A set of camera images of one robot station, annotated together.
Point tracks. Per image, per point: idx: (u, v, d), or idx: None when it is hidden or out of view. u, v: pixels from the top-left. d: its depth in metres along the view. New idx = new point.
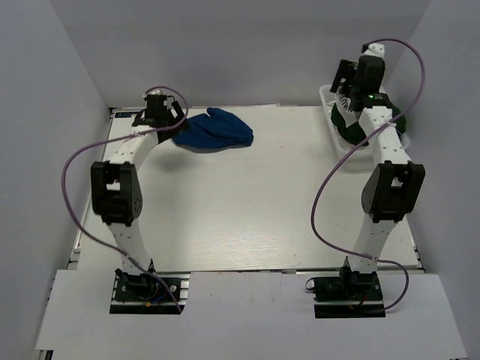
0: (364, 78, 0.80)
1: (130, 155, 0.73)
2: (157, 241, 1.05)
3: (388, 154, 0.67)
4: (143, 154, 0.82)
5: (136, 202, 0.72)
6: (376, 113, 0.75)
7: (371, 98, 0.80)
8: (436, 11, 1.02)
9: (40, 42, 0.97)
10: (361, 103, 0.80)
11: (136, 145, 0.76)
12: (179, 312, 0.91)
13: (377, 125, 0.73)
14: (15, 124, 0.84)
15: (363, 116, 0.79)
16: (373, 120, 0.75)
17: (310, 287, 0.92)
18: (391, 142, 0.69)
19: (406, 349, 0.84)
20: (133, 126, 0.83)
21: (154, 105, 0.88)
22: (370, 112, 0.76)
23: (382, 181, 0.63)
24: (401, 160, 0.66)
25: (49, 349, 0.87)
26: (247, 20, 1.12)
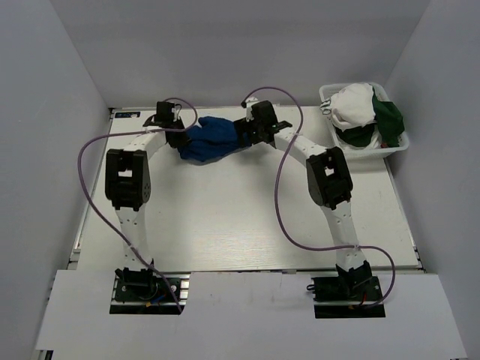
0: (266, 118, 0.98)
1: (141, 145, 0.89)
2: (167, 251, 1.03)
3: (310, 151, 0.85)
4: (152, 148, 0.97)
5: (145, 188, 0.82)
6: (286, 133, 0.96)
7: (274, 127, 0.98)
8: (436, 10, 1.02)
9: (41, 42, 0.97)
10: (271, 136, 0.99)
11: (148, 140, 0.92)
12: (179, 312, 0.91)
13: (289, 139, 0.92)
14: (15, 124, 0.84)
15: (278, 142, 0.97)
16: (285, 138, 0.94)
17: (310, 286, 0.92)
18: (306, 143, 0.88)
19: (406, 349, 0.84)
20: (145, 126, 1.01)
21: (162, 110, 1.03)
22: (280, 136, 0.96)
23: (318, 172, 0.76)
24: (321, 151, 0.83)
25: (49, 349, 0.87)
26: (247, 20, 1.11)
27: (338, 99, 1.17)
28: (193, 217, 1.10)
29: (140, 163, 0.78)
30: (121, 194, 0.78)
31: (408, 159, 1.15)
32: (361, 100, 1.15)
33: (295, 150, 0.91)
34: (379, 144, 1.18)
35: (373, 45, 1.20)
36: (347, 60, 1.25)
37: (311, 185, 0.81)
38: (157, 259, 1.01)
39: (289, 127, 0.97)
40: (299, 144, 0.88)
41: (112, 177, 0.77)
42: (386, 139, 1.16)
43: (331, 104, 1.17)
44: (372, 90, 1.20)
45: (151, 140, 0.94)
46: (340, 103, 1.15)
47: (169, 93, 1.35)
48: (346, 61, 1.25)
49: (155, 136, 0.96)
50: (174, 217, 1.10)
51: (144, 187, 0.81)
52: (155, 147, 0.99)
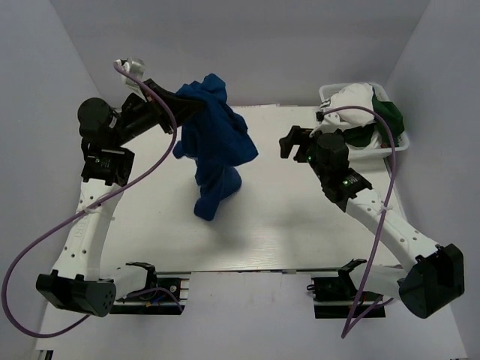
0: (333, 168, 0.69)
1: (83, 257, 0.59)
2: (168, 256, 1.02)
3: (412, 247, 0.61)
4: (106, 221, 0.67)
5: (108, 296, 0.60)
6: (367, 202, 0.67)
7: (346, 184, 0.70)
8: (435, 11, 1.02)
9: (40, 42, 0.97)
10: (340, 195, 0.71)
11: (91, 234, 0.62)
12: (179, 312, 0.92)
13: (377, 215, 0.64)
14: (15, 124, 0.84)
15: (351, 206, 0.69)
16: (367, 209, 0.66)
17: (310, 286, 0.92)
18: (406, 229, 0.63)
19: (406, 349, 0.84)
20: (85, 179, 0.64)
21: (99, 141, 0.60)
22: (358, 204, 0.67)
23: (428, 283, 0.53)
24: (430, 247, 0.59)
25: (49, 349, 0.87)
26: (246, 20, 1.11)
27: (339, 100, 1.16)
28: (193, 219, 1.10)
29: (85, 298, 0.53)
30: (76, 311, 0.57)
31: (408, 159, 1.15)
32: (360, 100, 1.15)
33: (385, 235, 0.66)
34: (379, 144, 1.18)
35: (372, 45, 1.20)
36: (347, 59, 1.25)
37: (406, 292, 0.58)
38: (157, 260, 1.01)
39: (369, 190, 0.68)
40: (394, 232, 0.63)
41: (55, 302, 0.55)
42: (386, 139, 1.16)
43: (331, 104, 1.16)
44: (372, 90, 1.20)
45: (97, 220, 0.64)
46: (340, 103, 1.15)
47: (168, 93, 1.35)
48: (346, 61, 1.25)
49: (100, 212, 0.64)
50: (175, 220, 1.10)
51: (103, 299, 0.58)
52: (108, 217, 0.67)
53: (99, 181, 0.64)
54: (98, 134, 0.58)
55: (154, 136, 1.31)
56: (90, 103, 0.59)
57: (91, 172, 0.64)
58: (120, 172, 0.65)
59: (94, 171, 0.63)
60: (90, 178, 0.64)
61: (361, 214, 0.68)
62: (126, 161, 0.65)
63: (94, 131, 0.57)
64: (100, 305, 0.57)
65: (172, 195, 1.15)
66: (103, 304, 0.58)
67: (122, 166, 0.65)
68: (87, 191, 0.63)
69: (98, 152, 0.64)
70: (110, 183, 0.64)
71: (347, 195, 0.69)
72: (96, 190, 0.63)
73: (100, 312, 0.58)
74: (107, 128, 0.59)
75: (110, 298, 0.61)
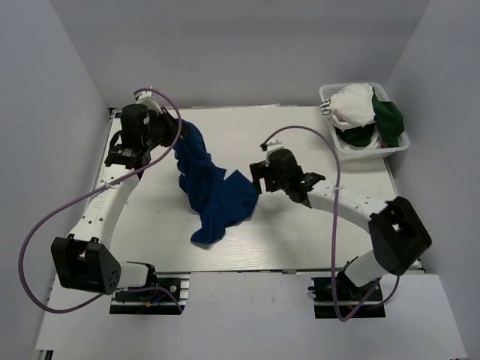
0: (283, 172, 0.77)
1: (99, 224, 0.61)
2: (169, 255, 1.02)
3: (366, 208, 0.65)
4: (121, 203, 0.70)
5: (114, 274, 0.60)
6: (322, 189, 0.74)
7: (304, 182, 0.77)
8: (435, 11, 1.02)
9: (41, 42, 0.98)
10: (303, 195, 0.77)
11: (109, 205, 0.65)
12: (179, 312, 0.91)
13: (331, 196, 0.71)
14: (15, 124, 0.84)
15: (313, 199, 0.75)
16: (324, 195, 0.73)
17: (310, 286, 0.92)
18: (358, 198, 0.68)
19: (406, 349, 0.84)
20: (106, 164, 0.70)
21: (132, 130, 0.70)
22: (315, 193, 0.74)
23: (388, 235, 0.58)
24: (382, 205, 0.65)
25: (49, 349, 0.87)
26: (246, 20, 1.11)
27: (339, 99, 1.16)
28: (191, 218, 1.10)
29: (97, 260, 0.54)
30: (81, 286, 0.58)
31: (408, 159, 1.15)
32: (360, 100, 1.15)
33: (343, 209, 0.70)
34: (379, 144, 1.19)
35: (372, 45, 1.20)
36: (346, 59, 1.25)
37: (379, 252, 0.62)
38: (157, 260, 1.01)
39: (323, 181, 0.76)
40: (347, 202, 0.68)
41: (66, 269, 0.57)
42: (386, 139, 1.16)
43: (331, 104, 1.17)
44: (372, 89, 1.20)
45: (117, 195, 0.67)
46: (340, 103, 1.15)
47: (169, 93, 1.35)
48: (346, 61, 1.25)
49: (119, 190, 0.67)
50: (175, 219, 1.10)
51: (109, 275, 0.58)
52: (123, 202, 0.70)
53: (121, 166, 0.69)
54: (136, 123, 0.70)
55: None
56: (131, 104, 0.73)
57: (114, 158, 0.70)
58: (139, 162, 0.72)
59: (116, 160, 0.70)
60: (112, 164, 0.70)
61: (324, 205, 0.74)
62: (145, 154, 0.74)
63: (133, 118, 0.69)
64: (107, 278, 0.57)
65: (172, 195, 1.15)
66: (109, 281, 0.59)
67: (142, 160, 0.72)
68: (109, 172, 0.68)
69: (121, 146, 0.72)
70: (130, 168, 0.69)
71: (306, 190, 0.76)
72: (117, 172, 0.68)
73: (106, 288, 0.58)
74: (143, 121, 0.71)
75: (116, 277, 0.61)
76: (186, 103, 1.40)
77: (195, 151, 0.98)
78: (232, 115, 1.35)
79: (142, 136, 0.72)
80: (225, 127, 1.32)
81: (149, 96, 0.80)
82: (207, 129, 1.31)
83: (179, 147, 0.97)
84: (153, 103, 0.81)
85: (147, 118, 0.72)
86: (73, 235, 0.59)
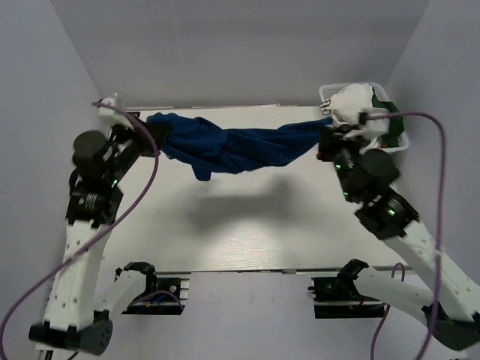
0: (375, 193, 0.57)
1: (74, 307, 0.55)
2: (169, 255, 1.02)
3: (467, 302, 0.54)
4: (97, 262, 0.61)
5: (104, 333, 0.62)
6: (416, 241, 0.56)
7: (394, 215, 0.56)
8: (434, 11, 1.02)
9: (40, 42, 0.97)
10: (382, 223, 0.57)
11: (80, 279, 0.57)
12: (179, 312, 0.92)
13: (431, 261, 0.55)
14: (15, 125, 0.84)
15: (397, 244, 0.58)
16: (417, 252, 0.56)
17: (310, 286, 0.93)
18: (458, 279, 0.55)
19: (406, 350, 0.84)
20: (69, 223, 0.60)
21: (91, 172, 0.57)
22: (409, 244, 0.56)
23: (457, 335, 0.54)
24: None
25: (49, 349, 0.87)
26: (245, 20, 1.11)
27: (338, 100, 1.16)
28: (193, 217, 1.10)
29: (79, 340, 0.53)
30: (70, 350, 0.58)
31: (408, 159, 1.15)
32: (360, 100, 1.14)
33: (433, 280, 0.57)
34: (379, 144, 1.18)
35: (371, 46, 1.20)
36: (347, 60, 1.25)
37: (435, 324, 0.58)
38: (157, 260, 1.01)
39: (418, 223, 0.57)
40: (451, 282, 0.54)
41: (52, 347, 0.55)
42: (386, 139, 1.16)
43: (331, 105, 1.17)
44: (372, 89, 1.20)
45: (88, 263, 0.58)
46: (340, 103, 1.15)
47: (169, 92, 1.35)
48: (346, 61, 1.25)
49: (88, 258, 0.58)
50: (176, 219, 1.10)
51: (100, 338, 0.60)
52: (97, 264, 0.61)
53: (85, 223, 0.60)
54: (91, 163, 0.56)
55: None
56: (81, 136, 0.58)
57: (75, 212, 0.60)
58: (106, 208, 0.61)
59: (78, 213, 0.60)
60: (75, 220, 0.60)
61: (407, 253, 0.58)
62: (112, 196, 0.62)
63: (88, 160, 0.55)
64: (95, 344, 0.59)
65: (172, 195, 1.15)
66: (100, 343, 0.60)
67: (109, 203, 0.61)
68: (73, 235, 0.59)
69: (84, 189, 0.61)
70: (96, 226, 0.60)
71: (395, 232, 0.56)
72: (83, 234, 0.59)
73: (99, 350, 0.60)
74: (102, 158, 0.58)
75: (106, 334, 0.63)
76: (187, 103, 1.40)
77: (195, 152, 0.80)
78: (232, 115, 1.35)
79: (103, 175, 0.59)
80: (225, 127, 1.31)
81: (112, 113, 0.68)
82: None
83: (178, 157, 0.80)
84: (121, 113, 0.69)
85: (106, 152, 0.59)
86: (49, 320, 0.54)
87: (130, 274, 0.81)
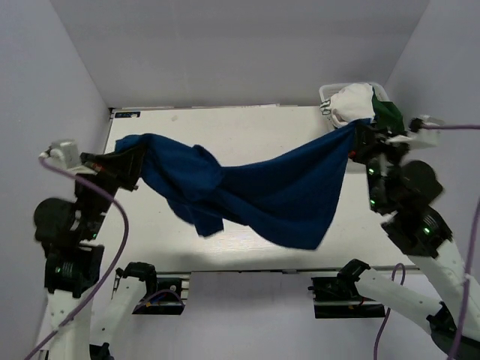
0: (409, 212, 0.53)
1: None
2: (169, 255, 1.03)
3: None
4: (83, 325, 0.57)
5: None
6: (448, 264, 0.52)
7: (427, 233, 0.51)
8: (435, 10, 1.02)
9: (40, 42, 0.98)
10: (412, 241, 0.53)
11: (70, 346, 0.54)
12: (179, 312, 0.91)
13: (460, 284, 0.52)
14: (16, 125, 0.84)
15: (427, 264, 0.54)
16: (446, 273, 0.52)
17: (310, 286, 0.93)
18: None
19: (406, 350, 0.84)
20: (49, 292, 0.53)
21: (64, 243, 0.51)
22: (442, 267, 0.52)
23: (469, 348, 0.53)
24: None
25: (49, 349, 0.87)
26: (245, 20, 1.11)
27: (338, 100, 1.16)
28: None
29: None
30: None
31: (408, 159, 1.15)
32: (360, 100, 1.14)
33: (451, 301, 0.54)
34: None
35: (372, 46, 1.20)
36: (347, 60, 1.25)
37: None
38: (157, 260, 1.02)
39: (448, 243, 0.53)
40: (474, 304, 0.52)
41: None
42: None
43: (331, 104, 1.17)
44: (372, 89, 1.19)
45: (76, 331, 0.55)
46: (340, 103, 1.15)
47: (169, 92, 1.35)
48: (346, 61, 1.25)
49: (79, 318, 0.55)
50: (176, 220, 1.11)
51: None
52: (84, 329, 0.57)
53: (67, 293, 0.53)
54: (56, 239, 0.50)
55: None
56: (44, 205, 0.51)
57: (55, 283, 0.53)
58: (87, 271, 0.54)
59: (57, 283, 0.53)
60: (55, 290, 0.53)
61: (432, 274, 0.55)
62: (94, 256, 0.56)
63: (51, 238, 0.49)
64: None
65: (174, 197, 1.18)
66: None
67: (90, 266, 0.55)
68: (56, 306, 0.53)
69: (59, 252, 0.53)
70: (78, 295, 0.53)
71: (428, 253, 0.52)
72: (64, 304, 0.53)
73: None
74: (69, 230, 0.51)
75: None
76: (187, 103, 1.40)
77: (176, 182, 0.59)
78: (232, 115, 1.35)
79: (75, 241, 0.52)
80: (224, 127, 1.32)
81: (64, 167, 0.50)
82: (207, 129, 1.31)
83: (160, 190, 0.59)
84: (67, 157, 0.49)
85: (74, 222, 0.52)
86: None
87: (128, 286, 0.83)
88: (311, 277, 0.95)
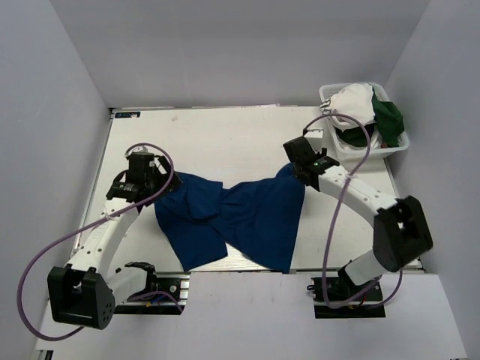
0: (306, 155, 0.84)
1: (97, 254, 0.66)
2: (169, 256, 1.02)
3: (374, 201, 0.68)
4: (119, 235, 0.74)
5: (108, 308, 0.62)
6: (334, 175, 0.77)
7: (316, 164, 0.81)
8: (435, 10, 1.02)
9: (41, 41, 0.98)
10: (313, 175, 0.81)
11: (108, 236, 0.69)
12: (179, 312, 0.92)
13: (341, 183, 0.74)
14: (16, 125, 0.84)
15: (322, 182, 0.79)
16: (334, 181, 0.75)
17: (310, 286, 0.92)
18: (367, 190, 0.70)
19: (405, 349, 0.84)
20: (109, 197, 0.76)
21: (138, 169, 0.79)
22: (326, 176, 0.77)
23: (391, 229, 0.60)
24: (388, 202, 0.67)
25: (49, 350, 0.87)
26: (245, 20, 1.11)
27: (338, 100, 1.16)
28: None
29: (92, 290, 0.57)
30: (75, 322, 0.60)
31: (409, 158, 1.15)
32: (360, 100, 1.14)
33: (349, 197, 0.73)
34: (379, 144, 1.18)
35: (372, 46, 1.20)
36: (347, 60, 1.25)
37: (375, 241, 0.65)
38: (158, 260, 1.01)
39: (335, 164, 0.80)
40: (358, 191, 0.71)
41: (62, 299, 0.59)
42: (386, 139, 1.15)
43: (331, 105, 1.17)
44: (372, 90, 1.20)
45: (116, 227, 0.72)
46: (340, 103, 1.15)
47: (169, 92, 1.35)
48: (346, 61, 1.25)
49: (120, 220, 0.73)
50: None
51: (104, 308, 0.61)
52: (120, 236, 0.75)
53: (121, 198, 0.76)
54: (140, 162, 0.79)
55: (153, 135, 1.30)
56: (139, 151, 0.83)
57: (115, 193, 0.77)
58: (137, 196, 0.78)
59: (118, 193, 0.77)
60: (112, 197, 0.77)
61: (331, 188, 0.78)
62: (142, 192, 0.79)
63: (139, 160, 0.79)
64: (100, 310, 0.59)
65: None
66: (103, 315, 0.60)
67: (141, 193, 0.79)
68: (109, 205, 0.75)
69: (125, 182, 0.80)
70: (129, 200, 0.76)
71: (317, 172, 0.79)
72: (117, 205, 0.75)
73: (99, 321, 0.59)
74: (147, 164, 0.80)
75: (109, 313, 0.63)
76: (187, 103, 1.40)
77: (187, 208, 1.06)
78: (231, 115, 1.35)
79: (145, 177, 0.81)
80: (224, 127, 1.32)
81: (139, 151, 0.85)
82: (207, 129, 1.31)
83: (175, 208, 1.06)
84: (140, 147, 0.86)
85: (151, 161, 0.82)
86: (71, 265, 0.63)
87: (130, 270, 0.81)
88: (312, 278, 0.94)
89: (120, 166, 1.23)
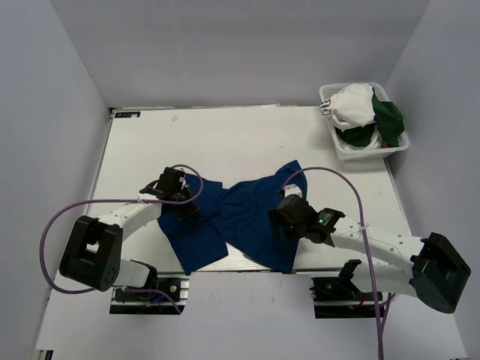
0: (301, 215, 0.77)
1: (123, 219, 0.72)
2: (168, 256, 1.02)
3: (403, 250, 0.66)
4: (142, 220, 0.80)
5: (112, 273, 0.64)
6: (346, 228, 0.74)
7: (322, 222, 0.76)
8: (435, 11, 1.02)
9: (41, 42, 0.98)
10: (322, 235, 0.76)
11: (135, 211, 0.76)
12: (178, 312, 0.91)
13: (359, 237, 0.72)
14: (16, 126, 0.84)
15: (336, 238, 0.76)
16: (349, 235, 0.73)
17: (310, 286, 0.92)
18: (390, 239, 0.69)
19: (405, 349, 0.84)
20: (141, 191, 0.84)
21: (168, 179, 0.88)
22: (340, 232, 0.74)
23: (435, 276, 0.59)
24: (416, 247, 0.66)
25: (49, 349, 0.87)
26: (245, 20, 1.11)
27: (339, 99, 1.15)
28: None
29: (110, 243, 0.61)
30: (78, 277, 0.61)
31: (408, 158, 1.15)
32: (360, 100, 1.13)
33: (374, 249, 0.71)
34: (379, 144, 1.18)
35: (372, 46, 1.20)
36: (347, 60, 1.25)
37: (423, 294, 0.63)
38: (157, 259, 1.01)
39: (342, 216, 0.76)
40: (381, 244, 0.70)
41: (74, 250, 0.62)
42: (386, 139, 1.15)
43: (331, 104, 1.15)
44: (372, 89, 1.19)
45: (142, 211, 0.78)
46: (340, 103, 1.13)
47: (169, 92, 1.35)
48: (347, 61, 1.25)
49: (147, 206, 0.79)
50: None
51: (107, 274, 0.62)
52: (143, 220, 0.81)
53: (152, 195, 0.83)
54: (174, 175, 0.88)
55: (152, 135, 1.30)
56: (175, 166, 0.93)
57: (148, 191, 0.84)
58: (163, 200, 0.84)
59: (149, 190, 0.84)
60: (145, 193, 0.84)
61: (348, 242, 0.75)
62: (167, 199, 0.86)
63: (174, 172, 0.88)
64: (110, 265, 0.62)
65: None
66: (105, 280, 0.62)
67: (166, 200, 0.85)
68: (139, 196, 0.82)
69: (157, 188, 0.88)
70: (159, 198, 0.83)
71: (328, 231, 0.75)
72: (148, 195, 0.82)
73: (101, 283, 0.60)
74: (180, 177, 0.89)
75: (111, 279, 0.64)
76: (187, 103, 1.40)
77: None
78: (231, 115, 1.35)
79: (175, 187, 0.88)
80: (224, 127, 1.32)
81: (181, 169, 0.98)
82: (206, 129, 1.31)
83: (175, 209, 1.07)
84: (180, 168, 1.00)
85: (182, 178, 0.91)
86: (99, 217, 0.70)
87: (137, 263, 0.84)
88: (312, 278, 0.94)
89: (120, 166, 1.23)
